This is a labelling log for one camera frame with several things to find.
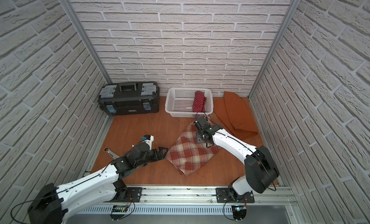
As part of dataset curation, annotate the red polka dot skirt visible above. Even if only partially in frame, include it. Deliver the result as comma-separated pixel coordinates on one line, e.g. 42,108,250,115
192,91,207,113

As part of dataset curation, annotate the red plaid skirt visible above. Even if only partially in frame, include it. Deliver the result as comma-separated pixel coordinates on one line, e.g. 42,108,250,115
166,123,221,176

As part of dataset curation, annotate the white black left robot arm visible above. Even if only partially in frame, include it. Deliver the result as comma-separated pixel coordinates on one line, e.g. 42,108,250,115
27,140,168,224

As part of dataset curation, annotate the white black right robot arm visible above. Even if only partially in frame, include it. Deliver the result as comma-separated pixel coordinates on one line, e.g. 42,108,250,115
194,117,280,201

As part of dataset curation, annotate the silver wrench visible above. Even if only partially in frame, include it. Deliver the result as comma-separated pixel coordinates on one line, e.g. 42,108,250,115
104,147,120,159

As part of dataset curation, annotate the orange brown skirt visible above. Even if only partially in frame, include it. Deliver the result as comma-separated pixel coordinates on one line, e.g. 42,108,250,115
214,91,258,140

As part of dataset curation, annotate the white plastic basket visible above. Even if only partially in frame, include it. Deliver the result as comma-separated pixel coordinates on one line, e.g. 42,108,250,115
165,88,214,118

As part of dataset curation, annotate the black plastic toolbox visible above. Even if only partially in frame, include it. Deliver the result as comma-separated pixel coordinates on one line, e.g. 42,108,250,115
98,82,160,117

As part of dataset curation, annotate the left controller board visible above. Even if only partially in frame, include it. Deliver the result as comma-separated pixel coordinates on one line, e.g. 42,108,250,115
110,205,132,221

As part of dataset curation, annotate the controller board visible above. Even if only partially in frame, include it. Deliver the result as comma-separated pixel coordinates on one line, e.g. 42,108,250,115
110,205,132,221
231,206,247,221

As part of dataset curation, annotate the right controller board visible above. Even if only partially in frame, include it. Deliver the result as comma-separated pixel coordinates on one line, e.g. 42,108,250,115
231,206,247,221

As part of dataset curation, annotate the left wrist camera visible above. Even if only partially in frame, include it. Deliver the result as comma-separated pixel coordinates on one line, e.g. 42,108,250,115
142,135,154,150

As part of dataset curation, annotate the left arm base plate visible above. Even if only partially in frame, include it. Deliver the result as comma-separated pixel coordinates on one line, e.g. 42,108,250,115
111,187,143,203

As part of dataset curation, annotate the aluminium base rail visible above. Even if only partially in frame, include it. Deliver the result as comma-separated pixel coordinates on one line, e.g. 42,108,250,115
127,185,297,206

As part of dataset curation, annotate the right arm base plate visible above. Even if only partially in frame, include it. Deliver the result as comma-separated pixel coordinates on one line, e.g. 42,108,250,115
215,187,255,204

